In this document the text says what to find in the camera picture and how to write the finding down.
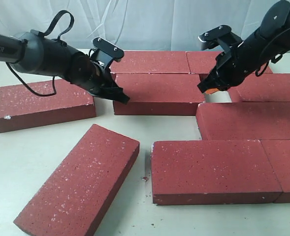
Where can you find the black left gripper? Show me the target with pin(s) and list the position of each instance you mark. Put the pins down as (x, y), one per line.
(101, 84)

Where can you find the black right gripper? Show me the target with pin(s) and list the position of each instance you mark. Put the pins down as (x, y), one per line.
(231, 68)

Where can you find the red brick second row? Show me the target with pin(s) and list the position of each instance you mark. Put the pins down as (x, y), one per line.
(159, 94)

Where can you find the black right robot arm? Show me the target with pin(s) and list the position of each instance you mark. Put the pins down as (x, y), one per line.
(273, 35)

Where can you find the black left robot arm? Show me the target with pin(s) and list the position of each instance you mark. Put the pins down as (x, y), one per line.
(32, 53)

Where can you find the red brick third row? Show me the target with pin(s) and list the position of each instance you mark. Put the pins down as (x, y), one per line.
(241, 121)

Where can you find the red brick front row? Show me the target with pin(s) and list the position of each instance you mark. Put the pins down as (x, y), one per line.
(212, 173)

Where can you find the white backdrop curtain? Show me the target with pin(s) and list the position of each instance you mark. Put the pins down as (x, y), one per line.
(158, 25)

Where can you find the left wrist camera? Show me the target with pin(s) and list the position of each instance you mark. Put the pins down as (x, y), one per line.
(104, 52)

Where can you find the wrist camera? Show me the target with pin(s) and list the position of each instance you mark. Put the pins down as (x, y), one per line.
(220, 36)
(104, 52)

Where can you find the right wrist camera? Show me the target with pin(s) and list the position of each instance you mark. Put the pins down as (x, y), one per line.
(220, 36)

